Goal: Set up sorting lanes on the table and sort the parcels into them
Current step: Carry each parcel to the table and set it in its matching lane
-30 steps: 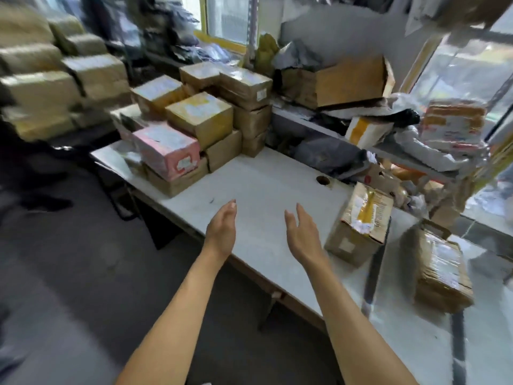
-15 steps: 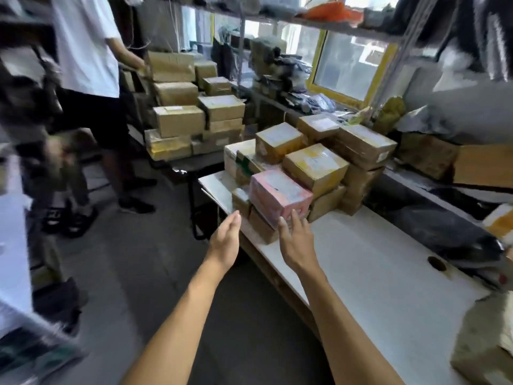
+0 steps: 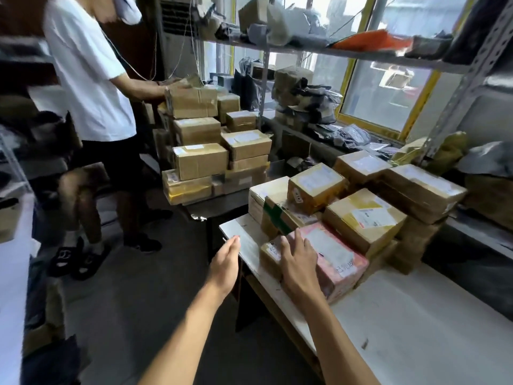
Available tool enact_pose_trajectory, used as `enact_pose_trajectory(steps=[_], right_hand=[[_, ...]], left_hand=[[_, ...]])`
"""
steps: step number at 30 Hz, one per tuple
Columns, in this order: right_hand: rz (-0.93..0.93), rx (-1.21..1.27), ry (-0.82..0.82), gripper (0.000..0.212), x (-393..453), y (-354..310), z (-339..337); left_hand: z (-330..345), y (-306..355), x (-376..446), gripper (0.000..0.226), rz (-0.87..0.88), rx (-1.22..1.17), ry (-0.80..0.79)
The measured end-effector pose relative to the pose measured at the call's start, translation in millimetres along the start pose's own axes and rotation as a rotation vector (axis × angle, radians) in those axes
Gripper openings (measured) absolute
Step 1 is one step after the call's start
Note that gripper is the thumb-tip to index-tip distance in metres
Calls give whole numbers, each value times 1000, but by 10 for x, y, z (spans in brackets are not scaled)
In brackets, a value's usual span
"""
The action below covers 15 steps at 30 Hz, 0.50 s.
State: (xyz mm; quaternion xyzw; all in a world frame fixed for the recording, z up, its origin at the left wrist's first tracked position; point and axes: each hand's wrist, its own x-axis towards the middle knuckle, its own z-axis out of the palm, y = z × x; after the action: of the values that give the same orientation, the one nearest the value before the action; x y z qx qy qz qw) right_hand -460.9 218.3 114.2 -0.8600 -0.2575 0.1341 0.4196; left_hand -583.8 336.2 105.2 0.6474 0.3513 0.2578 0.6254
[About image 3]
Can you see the white plastic bag bundle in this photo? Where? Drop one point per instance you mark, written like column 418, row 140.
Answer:
column 296, row 21

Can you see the pile of cardboard parcels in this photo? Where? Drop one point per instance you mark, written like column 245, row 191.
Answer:
column 200, row 160
column 364, row 220

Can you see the yellow framed window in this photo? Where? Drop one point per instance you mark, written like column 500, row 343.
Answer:
column 417, row 108

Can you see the person's right hand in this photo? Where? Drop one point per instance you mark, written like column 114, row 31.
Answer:
column 300, row 272

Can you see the crumpled grey plastic bag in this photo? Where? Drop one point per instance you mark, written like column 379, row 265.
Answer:
column 485, row 158

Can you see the black paper bags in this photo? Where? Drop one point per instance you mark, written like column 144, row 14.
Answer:
column 244, row 92

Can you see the person's left forearm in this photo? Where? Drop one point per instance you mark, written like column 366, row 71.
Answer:
column 184, row 340

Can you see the small plain cardboard box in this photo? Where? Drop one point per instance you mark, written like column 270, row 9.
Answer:
column 252, row 9

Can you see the person's left hand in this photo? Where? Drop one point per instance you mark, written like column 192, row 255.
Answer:
column 224, row 268

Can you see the pile of grey plastic mailers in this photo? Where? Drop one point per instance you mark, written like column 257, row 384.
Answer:
column 352, row 136

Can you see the dark purple bag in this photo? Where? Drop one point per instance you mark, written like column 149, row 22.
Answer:
column 473, row 28

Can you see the person's right forearm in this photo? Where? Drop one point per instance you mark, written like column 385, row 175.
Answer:
column 340, row 348

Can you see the small handwritten cardboard box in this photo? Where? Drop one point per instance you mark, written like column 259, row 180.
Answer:
column 489, row 200

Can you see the orange plastic mailer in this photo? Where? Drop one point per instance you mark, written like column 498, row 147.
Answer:
column 368, row 40

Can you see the pink printed parcel box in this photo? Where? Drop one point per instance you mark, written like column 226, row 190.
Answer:
column 340, row 260

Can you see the white standing air conditioner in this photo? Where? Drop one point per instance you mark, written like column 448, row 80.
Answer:
column 178, row 44

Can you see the olive yellow bag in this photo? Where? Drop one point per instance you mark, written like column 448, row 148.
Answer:
column 445, row 152

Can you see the pile of grey mailer bags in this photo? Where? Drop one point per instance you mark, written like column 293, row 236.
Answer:
column 296, row 96

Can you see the grey metal shelf rack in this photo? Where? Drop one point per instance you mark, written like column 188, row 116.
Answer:
column 360, row 54
column 473, row 232

